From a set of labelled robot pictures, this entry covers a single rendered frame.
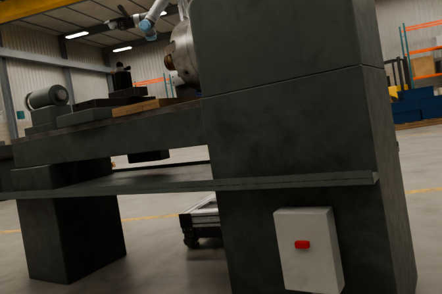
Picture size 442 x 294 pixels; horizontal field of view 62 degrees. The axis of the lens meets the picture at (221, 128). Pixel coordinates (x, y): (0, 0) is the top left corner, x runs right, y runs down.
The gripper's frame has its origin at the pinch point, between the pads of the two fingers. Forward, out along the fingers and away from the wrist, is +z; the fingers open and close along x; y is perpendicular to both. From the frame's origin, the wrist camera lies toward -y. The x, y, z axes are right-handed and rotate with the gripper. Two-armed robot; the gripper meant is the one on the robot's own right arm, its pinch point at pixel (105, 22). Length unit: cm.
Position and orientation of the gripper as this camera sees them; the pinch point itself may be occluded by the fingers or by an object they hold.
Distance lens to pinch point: 277.4
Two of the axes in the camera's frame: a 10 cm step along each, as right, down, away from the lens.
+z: -9.9, 1.7, 0.3
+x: 0.1, -1.6, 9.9
